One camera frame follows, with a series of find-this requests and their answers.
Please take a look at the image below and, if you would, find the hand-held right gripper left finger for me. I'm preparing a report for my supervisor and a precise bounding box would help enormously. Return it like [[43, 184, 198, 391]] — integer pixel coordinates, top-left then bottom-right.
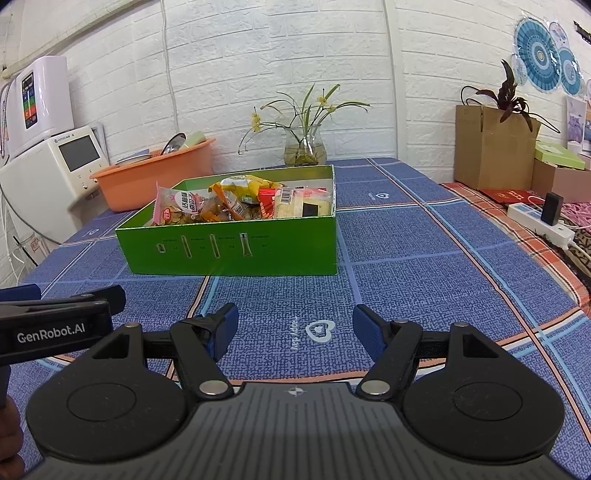
[[88, 302, 240, 399]]

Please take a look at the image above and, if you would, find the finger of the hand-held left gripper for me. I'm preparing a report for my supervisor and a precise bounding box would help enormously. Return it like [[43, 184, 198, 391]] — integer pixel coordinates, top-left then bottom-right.
[[0, 284, 127, 319], [0, 284, 42, 304]]

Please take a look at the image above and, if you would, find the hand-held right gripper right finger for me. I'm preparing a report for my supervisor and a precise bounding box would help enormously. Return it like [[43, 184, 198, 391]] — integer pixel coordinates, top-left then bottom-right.
[[352, 303, 509, 399]]

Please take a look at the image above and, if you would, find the green cardboard box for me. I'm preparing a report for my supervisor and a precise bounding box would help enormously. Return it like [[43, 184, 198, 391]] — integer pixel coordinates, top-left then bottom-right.
[[115, 163, 338, 277]]

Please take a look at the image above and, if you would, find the red snack packet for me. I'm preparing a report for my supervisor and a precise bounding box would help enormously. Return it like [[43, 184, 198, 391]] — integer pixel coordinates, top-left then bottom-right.
[[256, 186, 283, 220]]

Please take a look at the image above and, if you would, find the yellow printed snack packet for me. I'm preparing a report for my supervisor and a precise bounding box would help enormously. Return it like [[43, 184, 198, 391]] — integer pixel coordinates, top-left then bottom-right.
[[209, 175, 283, 204]]

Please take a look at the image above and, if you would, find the person's left hand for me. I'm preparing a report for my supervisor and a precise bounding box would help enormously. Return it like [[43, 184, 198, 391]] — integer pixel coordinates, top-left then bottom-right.
[[0, 401, 24, 467]]

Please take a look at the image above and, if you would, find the blue checked cloth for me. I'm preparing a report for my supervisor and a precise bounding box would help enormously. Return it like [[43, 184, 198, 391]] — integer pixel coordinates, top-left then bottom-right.
[[0, 156, 591, 480]]

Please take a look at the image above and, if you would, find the white appliance with screen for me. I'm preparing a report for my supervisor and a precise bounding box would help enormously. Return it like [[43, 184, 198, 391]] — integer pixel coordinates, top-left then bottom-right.
[[0, 123, 112, 246]]

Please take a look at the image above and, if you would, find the orange plastic basin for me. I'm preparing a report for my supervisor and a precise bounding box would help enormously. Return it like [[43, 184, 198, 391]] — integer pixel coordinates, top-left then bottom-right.
[[89, 137, 217, 212]]

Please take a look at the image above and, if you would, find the metal bowl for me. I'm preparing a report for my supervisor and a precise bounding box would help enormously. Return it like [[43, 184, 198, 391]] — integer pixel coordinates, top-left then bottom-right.
[[160, 132, 188, 156]]

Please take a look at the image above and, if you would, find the red booklet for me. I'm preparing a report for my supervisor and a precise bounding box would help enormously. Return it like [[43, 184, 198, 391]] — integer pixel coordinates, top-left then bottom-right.
[[479, 188, 537, 206]]

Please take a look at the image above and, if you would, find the white water purifier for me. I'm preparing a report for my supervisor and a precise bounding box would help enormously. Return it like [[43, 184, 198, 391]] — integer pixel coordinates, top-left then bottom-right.
[[8, 55, 76, 158]]

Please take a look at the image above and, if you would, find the white power strip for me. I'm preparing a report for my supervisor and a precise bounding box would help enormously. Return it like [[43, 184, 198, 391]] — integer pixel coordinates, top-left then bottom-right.
[[506, 202, 576, 248]]

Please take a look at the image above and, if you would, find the black charger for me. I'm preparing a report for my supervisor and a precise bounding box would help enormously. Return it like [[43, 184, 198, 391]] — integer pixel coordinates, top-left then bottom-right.
[[540, 192, 565, 227]]

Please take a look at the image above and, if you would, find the brown patterned cloth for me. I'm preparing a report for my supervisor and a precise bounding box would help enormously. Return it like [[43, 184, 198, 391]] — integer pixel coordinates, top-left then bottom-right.
[[565, 226, 591, 278]]

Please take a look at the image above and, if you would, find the glass vase with flowers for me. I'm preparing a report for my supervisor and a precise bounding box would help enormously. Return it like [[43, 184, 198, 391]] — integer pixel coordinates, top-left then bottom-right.
[[237, 82, 373, 158]]

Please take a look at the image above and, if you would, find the pink patterned cloth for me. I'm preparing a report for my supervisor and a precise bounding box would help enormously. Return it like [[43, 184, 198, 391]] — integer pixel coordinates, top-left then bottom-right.
[[563, 200, 591, 232]]

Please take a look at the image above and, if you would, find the small cardboard box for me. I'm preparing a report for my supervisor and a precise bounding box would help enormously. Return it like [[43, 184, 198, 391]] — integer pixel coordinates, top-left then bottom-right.
[[531, 159, 591, 203]]

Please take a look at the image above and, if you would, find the flat green box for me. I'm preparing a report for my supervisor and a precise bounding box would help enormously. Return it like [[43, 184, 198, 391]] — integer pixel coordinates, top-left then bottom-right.
[[534, 140, 587, 171]]

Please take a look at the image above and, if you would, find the dark purple leafed plant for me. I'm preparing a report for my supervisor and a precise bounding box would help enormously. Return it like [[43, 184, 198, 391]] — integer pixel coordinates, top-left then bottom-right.
[[460, 58, 562, 135]]

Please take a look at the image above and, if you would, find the photo print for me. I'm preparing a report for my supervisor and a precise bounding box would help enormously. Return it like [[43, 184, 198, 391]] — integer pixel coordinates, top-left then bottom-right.
[[565, 94, 588, 149]]

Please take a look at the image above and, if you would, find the large blue paper fan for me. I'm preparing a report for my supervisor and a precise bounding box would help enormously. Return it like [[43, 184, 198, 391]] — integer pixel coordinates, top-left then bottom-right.
[[513, 17, 562, 93]]

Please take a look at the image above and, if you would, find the medium blue paper fan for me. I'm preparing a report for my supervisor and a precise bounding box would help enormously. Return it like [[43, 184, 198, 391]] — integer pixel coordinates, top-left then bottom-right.
[[557, 45, 584, 97]]

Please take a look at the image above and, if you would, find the pale paper fan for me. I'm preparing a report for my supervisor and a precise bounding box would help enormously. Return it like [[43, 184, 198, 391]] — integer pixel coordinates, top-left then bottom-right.
[[547, 20, 570, 49]]

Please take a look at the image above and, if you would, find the white wall socket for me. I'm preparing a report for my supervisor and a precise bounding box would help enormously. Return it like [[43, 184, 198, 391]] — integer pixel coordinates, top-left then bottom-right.
[[20, 235, 42, 264]]

